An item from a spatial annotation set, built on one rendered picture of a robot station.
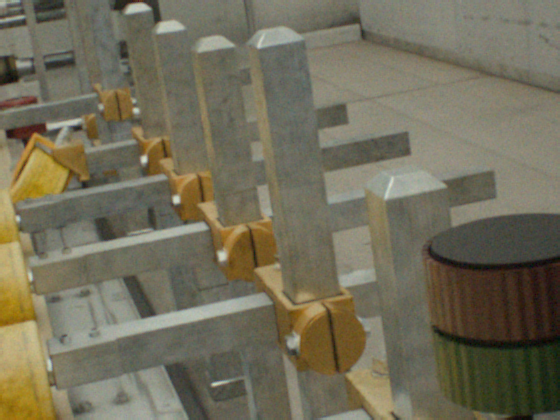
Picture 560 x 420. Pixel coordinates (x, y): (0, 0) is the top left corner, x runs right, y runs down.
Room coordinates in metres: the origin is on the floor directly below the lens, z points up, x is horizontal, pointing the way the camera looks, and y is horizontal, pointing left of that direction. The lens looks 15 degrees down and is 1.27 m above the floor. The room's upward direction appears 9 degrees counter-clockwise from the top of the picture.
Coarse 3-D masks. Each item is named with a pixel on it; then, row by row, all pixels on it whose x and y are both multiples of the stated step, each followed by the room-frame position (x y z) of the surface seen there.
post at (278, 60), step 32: (256, 32) 0.89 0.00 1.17; (288, 32) 0.87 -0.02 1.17; (256, 64) 0.87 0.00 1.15; (288, 64) 0.87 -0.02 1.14; (256, 96) 0.89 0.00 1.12; (288, 96) 0.87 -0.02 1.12; (288, 128) 0.87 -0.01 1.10; (288, 160) 0.87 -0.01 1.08; (320, 160) 0.87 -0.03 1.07; (288, 192) 0.86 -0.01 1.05; (320, 192) 0.87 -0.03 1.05; (288, 224) 0.86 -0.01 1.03; (320, 224) 0.87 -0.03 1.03; (288, 256) 0.86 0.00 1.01; (320, 256) 0.87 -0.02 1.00; (288, 288) 0.88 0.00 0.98; (320, 288) 0.87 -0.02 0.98; (320, 384) 0.86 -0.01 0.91; (320, 416) 0.86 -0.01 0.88
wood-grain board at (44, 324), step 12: (0, 132) 2.25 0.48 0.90; (0, 156) 2.01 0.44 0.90; (0, 168) 1.91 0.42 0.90; (0, 180) 1.82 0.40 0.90; (24, 240) 1.44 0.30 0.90; (24, 252) 1.39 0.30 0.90; (36, 300) 1.20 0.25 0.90; (36, 312) 1.16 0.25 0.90; (48, 312) 1.16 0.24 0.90; (48, 324) 1.11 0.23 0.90; (48, 336) 1.08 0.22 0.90; (60, 396) 0.93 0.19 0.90; (60, 408) 0.90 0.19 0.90
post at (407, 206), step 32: (384, 192) 0.62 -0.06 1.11; (416, 192) 0.62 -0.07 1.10; (384, 224) 0.62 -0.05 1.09; (416, 224) 0.62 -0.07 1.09; (448, 224) 0.63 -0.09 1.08; (384, 256) 0.63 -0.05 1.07; (416, 256) 0.62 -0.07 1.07; (384, 288) 0.64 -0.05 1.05; (416, 288) 0.62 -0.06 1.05; (384, 320) 0.65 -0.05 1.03; (416, 320) 0.62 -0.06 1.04; (416, 352) 0.62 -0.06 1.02; (416, 384) 0.62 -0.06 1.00; (416, 416) 0.62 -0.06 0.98; (448, 416) 0.62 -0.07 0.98
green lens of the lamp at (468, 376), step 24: (432, 336) 0.38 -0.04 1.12; (456, 360) 0.37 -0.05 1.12; (480, 360) 0.36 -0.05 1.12; (504, 360) 0.36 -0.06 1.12; (528, 360) 0.36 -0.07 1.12; (552, 360) 0.35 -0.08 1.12; (456, 384) 0.37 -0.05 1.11; (480, 384) 0.36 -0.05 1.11; (504, 384) 0.36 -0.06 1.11; (528, 384) 0.36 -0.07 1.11; (552, 384) 0.36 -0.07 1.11; (480, 408) 0.36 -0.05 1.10; (504, 408) 0.36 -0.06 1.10; (528, 408) 0.36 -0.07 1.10; (552, 408) 0.35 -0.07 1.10
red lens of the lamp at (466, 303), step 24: (432, 240) 0.40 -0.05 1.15; (432, 264) 0.38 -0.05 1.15; (552, 264) 0.36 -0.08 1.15; (432, 288) 0.38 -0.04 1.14; (456, 288) 0.37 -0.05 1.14; (480, 288) 0.36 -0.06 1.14; (504, 288) 0.36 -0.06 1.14; (528, 288) 0.35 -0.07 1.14; (552, 288) 0.36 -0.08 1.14; (432, 312) 0.38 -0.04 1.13; (456, 312) 0.37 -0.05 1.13; (480, 312) 0.36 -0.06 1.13; (504, 312) 0.36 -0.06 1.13; (528, 312) 0.36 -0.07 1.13; (552, 312) 0.36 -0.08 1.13; (480, 336) 0.36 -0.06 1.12; (504, 336) 0.36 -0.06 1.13; (528, 336) 0.36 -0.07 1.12
